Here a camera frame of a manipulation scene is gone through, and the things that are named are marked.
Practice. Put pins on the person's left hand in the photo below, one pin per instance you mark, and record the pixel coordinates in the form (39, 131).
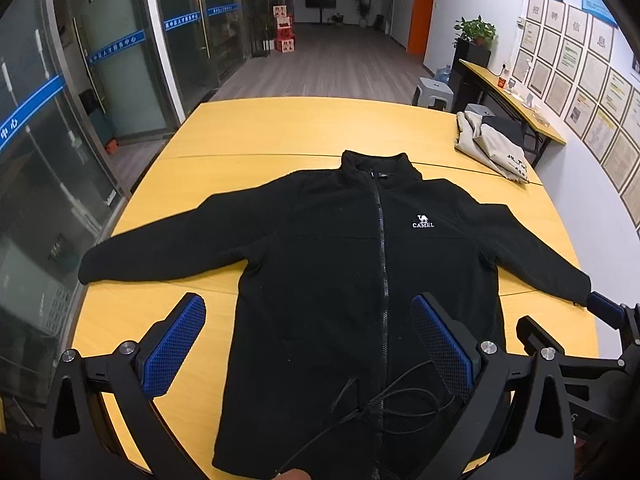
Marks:
(295, 475)

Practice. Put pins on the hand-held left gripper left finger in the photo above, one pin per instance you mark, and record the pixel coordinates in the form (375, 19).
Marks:
(175, 345)

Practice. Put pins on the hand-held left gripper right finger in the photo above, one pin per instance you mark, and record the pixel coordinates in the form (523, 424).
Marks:
(442, 345)

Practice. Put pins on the grey plastic stool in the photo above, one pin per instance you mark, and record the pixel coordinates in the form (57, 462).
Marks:
(432, 91)
(479, 108)

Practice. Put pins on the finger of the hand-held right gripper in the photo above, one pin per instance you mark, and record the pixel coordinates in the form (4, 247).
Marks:
(532, 331)
(602, 305)

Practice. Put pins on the green potted plant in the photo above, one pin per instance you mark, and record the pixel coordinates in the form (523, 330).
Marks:
(475, 29)

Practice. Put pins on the blue water jug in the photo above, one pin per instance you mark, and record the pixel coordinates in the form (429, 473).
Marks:
(443, 75)

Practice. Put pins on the black television on stand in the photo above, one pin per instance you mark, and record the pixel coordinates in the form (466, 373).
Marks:
(320, 0)

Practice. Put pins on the sunflower arrangement on stand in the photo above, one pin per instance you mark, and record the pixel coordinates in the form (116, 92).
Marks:
(260, 15)

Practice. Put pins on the red printed box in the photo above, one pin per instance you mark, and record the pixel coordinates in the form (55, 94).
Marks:
(284, 45)
(280, 11)
(284, 26)

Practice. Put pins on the beige and grey jacket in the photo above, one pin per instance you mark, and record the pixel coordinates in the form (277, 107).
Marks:
(492, 142)

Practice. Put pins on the tall potted palm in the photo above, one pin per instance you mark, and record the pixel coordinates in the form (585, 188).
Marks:
(366, 2)

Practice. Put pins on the black cabinet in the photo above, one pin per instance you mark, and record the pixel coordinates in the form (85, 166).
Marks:
(470, 60)

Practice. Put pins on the black fleece zip jacket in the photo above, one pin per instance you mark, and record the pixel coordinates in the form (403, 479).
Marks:
(320, 260)

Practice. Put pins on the narrow wooden side table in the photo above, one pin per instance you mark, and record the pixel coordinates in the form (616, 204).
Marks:
(505, 95)

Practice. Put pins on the small floor plant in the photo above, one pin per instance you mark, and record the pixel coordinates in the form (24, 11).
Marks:
(336, 18)

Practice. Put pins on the wall of framed notices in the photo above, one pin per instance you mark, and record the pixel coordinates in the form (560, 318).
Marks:
(590, 75)

